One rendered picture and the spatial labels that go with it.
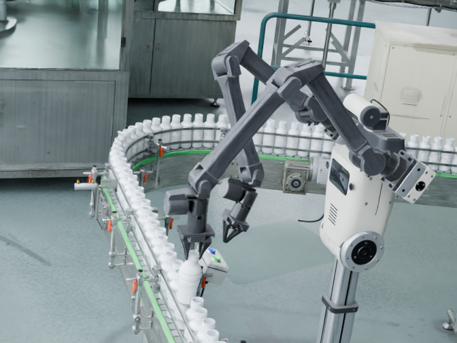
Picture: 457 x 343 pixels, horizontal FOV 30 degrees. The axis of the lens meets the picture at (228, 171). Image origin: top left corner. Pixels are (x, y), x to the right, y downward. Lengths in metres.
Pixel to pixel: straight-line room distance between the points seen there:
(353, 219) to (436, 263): 2.92
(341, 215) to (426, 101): 3.84
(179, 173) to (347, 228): 1.49
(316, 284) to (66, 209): 1.77
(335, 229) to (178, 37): 5.08
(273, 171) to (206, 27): 3.78
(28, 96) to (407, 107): 2.83
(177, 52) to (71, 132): 2.26
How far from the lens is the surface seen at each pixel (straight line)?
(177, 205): 2.44
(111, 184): 3.56
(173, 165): 4.17
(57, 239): 5.44
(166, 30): 7.80
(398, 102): 6.64
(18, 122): 5.80
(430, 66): 6.60
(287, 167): 4.14
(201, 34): 7.90
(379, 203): 2.88
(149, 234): 3.02
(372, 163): 2.61
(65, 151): 5.91
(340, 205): 2.91
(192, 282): 2.57
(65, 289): 4.90
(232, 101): 2.82
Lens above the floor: 2.47
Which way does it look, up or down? 22 degrees down
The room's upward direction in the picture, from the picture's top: 7 degrees clockwise
